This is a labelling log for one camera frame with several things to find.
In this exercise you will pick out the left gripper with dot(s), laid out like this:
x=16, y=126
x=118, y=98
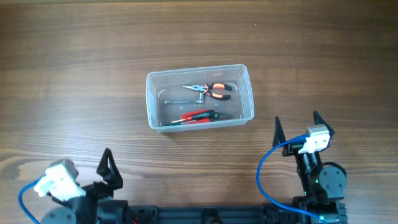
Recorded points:
x=111, y=175

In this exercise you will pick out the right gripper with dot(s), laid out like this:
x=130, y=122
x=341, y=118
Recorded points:
x=279, y=136

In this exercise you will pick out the red handled snips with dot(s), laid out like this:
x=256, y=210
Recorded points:
x=223, y=116

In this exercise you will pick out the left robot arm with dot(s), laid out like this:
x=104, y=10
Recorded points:
x=92, y=203

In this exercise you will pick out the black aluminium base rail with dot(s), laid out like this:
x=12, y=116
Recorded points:
x=257, y=214

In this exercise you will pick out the black red screwdriver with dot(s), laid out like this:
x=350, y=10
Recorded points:
x=199, y=116

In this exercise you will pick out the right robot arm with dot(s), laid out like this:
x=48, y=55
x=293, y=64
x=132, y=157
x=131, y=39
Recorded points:
x=323, y=183

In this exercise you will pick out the clear plastic storage container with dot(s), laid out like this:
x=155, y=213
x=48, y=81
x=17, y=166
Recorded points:
x=226, y=89

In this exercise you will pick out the silver socket wrench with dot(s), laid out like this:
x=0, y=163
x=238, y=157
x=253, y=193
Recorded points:
x=198, y=101

